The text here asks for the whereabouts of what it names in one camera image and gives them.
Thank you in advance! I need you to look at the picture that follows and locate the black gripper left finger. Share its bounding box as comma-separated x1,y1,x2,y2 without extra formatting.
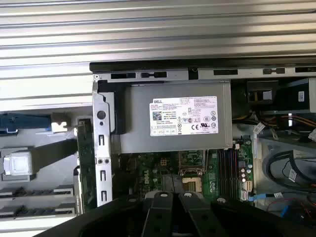
37,174,175,237

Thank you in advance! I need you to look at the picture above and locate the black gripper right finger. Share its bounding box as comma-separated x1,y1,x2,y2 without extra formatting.
174,174,316,237

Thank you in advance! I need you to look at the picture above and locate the black RAM slot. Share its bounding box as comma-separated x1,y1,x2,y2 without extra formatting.
217,148,227,199
227,148,238,199

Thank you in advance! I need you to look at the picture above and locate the CPU socket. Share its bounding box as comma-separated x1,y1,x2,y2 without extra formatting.
182,176,204,193

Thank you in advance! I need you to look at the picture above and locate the green motherboard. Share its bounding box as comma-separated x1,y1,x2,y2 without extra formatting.
118,138,255,205

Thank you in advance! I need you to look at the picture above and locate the metal socket cover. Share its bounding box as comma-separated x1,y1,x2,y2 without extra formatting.
178,148,207,177

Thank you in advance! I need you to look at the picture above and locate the metal locking lever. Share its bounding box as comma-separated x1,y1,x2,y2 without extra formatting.
203,149,210,176

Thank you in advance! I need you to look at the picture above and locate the grey power supply unit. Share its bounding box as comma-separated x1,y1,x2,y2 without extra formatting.
116,80,234,154

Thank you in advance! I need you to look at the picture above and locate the grey parts rack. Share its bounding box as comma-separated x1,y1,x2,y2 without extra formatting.
0,111,82,220

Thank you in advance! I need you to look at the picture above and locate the black PC case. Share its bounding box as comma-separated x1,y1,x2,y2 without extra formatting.
89,61,316,232

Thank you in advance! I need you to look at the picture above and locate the blue disk carrier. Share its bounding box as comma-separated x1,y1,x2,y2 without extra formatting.
0,112,54,136

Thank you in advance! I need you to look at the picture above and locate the blue flat data cable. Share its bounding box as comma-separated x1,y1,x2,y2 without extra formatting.
247,193,285,201

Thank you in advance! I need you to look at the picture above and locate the thin red wire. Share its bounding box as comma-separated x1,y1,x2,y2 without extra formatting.
268,199,316,219

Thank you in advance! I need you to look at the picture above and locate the black round cable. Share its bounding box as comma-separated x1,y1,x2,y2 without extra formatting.
263,150,316,191

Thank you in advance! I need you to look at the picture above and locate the black yellow wire bundle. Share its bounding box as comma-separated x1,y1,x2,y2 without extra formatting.
233,110,263,127

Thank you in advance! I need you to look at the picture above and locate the thin orange wire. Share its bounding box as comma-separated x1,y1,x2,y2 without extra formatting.
278,112,316,129

